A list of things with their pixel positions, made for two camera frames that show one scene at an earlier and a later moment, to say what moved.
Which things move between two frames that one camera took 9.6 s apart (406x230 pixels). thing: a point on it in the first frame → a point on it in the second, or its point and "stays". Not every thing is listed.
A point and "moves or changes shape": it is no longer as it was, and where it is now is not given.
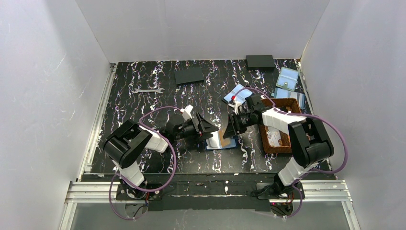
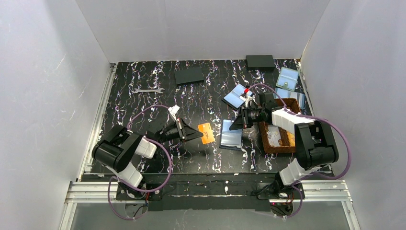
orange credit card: x=224 y=142 moves or changes shape
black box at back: x=264 y=63 stays
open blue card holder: x=241 y=93 stays
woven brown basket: x=290 y=105 stays
